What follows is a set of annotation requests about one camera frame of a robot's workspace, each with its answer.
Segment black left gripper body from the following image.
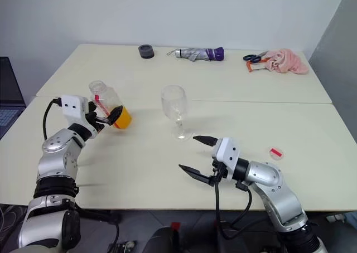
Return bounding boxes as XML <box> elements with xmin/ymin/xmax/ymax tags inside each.
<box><xmin>84</xmin><ymin>108</ymin><xmax>106</xmax><ymax>139</ymax></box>

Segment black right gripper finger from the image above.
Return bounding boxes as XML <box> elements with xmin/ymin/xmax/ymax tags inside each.
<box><xmin>192</xmin><ymin>135</ymin><xmax>218</xmax><ymax>148</ymax></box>
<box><xmin>178</xmin><ymin>164</ymin><xmax>216</xmax><ymax>186</ymax></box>

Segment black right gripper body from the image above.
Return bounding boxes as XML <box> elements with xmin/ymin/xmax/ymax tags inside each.
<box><xmin>211</xmin><ymin>159</ymin><xmax>226</xmax><ymax>187</ymax></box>

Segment clear bottle with orange drink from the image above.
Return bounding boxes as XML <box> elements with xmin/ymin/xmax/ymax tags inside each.
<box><xmin>88</xmin><ymin>80</ymin><xmax>132</xmax><ymax>130</ymax></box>

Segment clear wine glass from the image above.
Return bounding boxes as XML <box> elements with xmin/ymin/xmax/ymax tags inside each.
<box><xmin>160</xmin><ymin>85</ymin><xmax>193</xmax><ymax>141</ymax></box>

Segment clear cap with red tape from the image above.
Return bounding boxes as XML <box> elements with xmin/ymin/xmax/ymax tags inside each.
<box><xmin>269</xmin><ymin>146</ymin><xmax>286</xmax><ymax>161</ymax></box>

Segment dark rounded shape red tab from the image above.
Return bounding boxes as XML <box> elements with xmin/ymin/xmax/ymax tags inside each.
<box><xmin>213</xmin><ymin>219</ymin><xmax>253</xmax><ymax>253</ymax></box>
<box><xmin>145</xmin><ymin>221</ymin><xmax>182</xmax><ymax>253</ymax></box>

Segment dark laptop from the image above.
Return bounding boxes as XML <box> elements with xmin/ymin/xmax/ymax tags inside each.
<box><xmin>0</xmin><ymin>56</ymin><xmax>27</xmax><ymax>139</ymax></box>

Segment orange framed flat item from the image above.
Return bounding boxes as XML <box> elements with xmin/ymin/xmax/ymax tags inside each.
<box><xmin>245</xmin><ymin>57</ymin><xmax>271</xmax><ymax>74</ymax></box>

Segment folded silver purple umbrella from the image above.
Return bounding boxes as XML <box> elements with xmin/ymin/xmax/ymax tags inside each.
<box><xmin>166</xmin><ymin>46</ymin><xmax>225</xmax><ymax>62</ymax></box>

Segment small black floor device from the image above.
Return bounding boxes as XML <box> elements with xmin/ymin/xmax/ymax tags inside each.
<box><xmin>107</xmin><ymin>240</ymin><xmax>137</xmax><ymax>253</ymax></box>

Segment pink cloth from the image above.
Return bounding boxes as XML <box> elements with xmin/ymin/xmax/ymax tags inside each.
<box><xmin>263</xmin><ymin>47</ymin><xmax>310</xmax><ymax>75</ymax></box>

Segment white power strip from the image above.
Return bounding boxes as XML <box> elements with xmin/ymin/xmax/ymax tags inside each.
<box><xmin>326</xmin><ymin>212</ymin><xmax>346</xmax><ymax>223</ymax></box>

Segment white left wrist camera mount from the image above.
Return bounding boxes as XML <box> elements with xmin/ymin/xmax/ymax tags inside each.
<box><xmin>60</xmin><ymin>94</ymin><xmax>89</xmax><ymax>125</ymax></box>

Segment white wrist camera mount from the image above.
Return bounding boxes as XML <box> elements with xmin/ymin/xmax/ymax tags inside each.
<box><xmin>211</xmin><ymin>137</ymin><xmax>241</xmax><ymax>181</ymax></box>
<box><xmin>60</xmin><ymin>94</ymin><xmax>89</xmax><ymax>125</ymax></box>

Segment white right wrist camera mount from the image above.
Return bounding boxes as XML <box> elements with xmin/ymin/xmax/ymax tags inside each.
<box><xmin>211</xmin><ymin>137</ymin><xmax>241</xmax><ymax>181</ymax></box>

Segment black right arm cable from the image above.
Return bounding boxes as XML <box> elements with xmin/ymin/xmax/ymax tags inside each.
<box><xmin>214</xmin><ymin>165</ymin><xmax>253</xmax><ymax>240</ymax></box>

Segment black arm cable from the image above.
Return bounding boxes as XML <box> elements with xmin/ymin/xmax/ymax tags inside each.
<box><xmin>42</xmin><ymin>96</ymin><xmax>122</xmax><ymax>250</ymax></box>
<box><xmin>214</xmin><ymin>165</ymin><xmax>253</xmax><ymax>240</ymax></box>

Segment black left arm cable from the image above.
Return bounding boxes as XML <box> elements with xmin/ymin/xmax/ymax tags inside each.
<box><xmin>42</xmin><ymin>96</ymin><xmax>122</xmax><ymax>250</ymax></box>

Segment blue handled scissors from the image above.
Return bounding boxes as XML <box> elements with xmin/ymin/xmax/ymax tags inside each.
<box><xmin>243</xmin><ymin>51</ymin><xmax>270</xmax><ymax>63</ymax></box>

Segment white floor cables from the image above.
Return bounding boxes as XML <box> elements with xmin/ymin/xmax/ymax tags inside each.
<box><xmin>0</xmin><ymin>204</ymin><xmax>27</xmax><ymax>230</ymax></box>

